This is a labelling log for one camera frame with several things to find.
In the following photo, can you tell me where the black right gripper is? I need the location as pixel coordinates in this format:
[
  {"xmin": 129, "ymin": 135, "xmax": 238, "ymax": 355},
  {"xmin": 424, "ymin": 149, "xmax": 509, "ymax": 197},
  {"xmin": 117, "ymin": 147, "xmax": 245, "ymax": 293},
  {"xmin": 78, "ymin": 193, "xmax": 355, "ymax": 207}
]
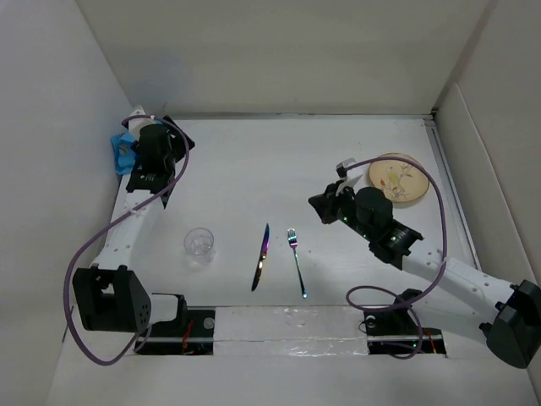
[{"xmin": 308, "ymin": 179, "xmax": 374, "ymax": 242}]

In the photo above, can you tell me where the blue space-print cloth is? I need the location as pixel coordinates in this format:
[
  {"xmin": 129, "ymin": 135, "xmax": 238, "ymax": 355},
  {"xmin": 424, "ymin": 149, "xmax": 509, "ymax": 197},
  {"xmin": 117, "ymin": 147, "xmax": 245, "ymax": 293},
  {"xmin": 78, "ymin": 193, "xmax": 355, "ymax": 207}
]
[{"xmin": 110, "ymin": 132, "xmax": 138, "ymax": 176}]

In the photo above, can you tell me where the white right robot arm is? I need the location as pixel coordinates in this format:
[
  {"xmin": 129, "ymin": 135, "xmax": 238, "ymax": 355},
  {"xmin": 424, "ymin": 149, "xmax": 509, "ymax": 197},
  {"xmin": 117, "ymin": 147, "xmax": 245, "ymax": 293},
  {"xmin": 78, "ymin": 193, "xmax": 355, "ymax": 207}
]
[{"xmin": 308, "ymin": 182, "xmax": 540, "ymax": 369}]

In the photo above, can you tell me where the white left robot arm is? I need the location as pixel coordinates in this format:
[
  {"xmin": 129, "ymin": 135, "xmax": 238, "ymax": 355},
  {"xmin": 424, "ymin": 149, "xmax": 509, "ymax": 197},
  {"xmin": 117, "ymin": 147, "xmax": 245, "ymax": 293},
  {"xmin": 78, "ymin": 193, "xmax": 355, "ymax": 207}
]
[{"xmin": 72, "ymin": 114, "xmax": 195, "ymax": 333}]

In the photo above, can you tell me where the beige bird-pattern plate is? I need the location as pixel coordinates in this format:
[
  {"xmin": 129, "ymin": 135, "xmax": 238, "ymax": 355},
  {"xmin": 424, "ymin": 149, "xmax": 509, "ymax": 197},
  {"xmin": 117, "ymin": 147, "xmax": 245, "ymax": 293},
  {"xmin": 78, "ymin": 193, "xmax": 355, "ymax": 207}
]
[{"xmin": 368, "ymin": 153, "xmax": 430, "ymax": 207}]

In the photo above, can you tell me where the iridescent fork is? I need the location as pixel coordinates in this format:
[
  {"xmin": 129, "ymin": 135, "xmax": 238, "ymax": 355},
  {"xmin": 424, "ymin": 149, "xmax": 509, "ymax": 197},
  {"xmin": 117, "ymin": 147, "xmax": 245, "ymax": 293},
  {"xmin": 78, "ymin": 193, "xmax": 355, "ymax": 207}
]
[{"xmin": 287, "ymin": 228, "xmax": 308, "ymax": 299}]

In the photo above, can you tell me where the clear plastic cup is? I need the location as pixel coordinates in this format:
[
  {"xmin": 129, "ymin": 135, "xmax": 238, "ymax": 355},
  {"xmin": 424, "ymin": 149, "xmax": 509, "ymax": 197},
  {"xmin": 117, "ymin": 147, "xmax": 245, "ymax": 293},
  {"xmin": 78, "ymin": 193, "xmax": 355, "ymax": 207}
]
[{"xmin": 183, "ymin": 228, "xmax": 216, "ymax": 266}]

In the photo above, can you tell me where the iridescent knife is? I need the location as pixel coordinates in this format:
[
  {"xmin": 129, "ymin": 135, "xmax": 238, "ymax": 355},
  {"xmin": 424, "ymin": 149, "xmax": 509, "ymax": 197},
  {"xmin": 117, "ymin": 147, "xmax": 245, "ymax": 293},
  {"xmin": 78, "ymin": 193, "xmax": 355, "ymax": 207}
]
[{"xmin": 251, "ymin": 223, "xmax": 270, "ymax": 292}]

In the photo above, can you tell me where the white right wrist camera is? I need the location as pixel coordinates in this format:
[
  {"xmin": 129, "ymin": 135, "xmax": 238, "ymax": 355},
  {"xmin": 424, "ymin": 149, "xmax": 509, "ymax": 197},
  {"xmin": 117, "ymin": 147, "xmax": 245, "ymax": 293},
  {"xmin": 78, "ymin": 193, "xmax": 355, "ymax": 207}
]
[{"xmin": 336, "ymin": 158, "xmax": 363, "ymax": 189}]

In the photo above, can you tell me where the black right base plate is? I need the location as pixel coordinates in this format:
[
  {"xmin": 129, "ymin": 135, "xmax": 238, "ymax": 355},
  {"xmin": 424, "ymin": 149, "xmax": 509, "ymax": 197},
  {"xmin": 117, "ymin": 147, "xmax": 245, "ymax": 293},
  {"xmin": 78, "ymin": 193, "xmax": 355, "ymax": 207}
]
[{"xmin": 358, "ymin": 310, "xmax": 447, "ymax": 356}]

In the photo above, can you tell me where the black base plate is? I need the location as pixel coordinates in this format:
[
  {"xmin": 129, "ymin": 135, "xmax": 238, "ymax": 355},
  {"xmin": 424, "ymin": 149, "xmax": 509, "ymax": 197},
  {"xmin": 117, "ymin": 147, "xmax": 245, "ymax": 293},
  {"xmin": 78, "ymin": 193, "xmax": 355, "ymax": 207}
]
[
  {"xmin": 358, "ymin": 310, "xmax": 447, "ymax": 356},
  {"xmin": 134, "ymin": 307, "xmax": 216, "ymax": 356}
]

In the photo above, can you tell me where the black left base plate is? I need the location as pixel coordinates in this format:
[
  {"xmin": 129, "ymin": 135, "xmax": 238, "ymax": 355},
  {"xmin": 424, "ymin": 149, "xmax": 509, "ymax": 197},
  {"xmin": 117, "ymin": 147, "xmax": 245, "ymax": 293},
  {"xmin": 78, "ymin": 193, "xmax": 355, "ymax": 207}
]
[{"xmin": 134, "ymin": 307, "xmax": 216, "ymax": 356}]

